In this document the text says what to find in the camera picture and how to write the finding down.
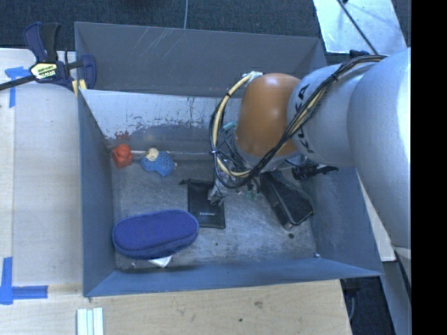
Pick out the black flat pouch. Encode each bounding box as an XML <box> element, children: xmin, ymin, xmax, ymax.
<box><xmin>179</xmin><ymin>178</ymin><xmax>227</xmax><ymax>230</ymax></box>

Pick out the blue soft case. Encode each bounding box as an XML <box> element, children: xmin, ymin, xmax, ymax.
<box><xmin>111</xmin><ymin>209</ymin><xmax>200</xmax><ymax>260</ymax></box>

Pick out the pale wood board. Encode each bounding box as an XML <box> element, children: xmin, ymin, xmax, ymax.
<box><xmin>11</xmin><ymin>81</ymin><xmax>85</xmax><ymax>288</ymax></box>

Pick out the white paper scrap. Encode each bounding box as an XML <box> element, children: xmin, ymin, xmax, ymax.
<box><xmin>147</xmin><ymin>255</ymin><xmax>173</xmax><ymax>268</ymax></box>

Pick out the red toy block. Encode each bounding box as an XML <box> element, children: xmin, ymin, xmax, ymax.
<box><xmin>111</xmin><ymin>143</ymin><xmax>134</xmax><ymax>170</ymax></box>

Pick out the blue toy figure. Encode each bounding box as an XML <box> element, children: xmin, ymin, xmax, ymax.
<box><xmin>139</xmin><ymin>147</ymin><xmax>178</xmax><ymax>178</ymax></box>

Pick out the grey metal bin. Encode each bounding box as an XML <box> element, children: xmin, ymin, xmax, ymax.
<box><xmin>73</xmin><ymin>21</ymin><xmax>386</xmax><ymax>298</ymax></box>

